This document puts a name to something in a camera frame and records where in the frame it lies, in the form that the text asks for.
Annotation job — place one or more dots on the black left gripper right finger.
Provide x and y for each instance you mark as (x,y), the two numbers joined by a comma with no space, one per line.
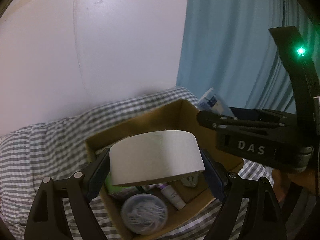
(263,215)

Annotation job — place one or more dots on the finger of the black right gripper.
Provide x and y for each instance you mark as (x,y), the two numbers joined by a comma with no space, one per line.
(264,115)
(215,121)

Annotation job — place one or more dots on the white tape roll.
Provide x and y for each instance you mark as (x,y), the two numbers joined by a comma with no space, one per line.
(155,157)

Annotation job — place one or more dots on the small white tube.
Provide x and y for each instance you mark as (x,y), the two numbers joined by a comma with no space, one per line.
(172,196)

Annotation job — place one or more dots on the person's right hand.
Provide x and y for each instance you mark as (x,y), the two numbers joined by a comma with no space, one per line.
(283,180)

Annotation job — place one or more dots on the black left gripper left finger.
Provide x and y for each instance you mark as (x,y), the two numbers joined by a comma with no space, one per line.
(47,218)

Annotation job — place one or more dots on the green white medicine box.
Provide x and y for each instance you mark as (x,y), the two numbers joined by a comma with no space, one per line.
(119,192)

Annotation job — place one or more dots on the teal curtain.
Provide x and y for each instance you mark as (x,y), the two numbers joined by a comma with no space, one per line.
(227,46)

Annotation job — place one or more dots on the clear plastic bottle blue label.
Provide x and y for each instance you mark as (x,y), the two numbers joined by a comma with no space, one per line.
(211,101)

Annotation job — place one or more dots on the round clear plastic container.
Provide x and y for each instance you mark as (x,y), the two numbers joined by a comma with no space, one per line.
(144,214)

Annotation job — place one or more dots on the open cardboard box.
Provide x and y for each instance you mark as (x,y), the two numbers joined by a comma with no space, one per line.
(178,115)

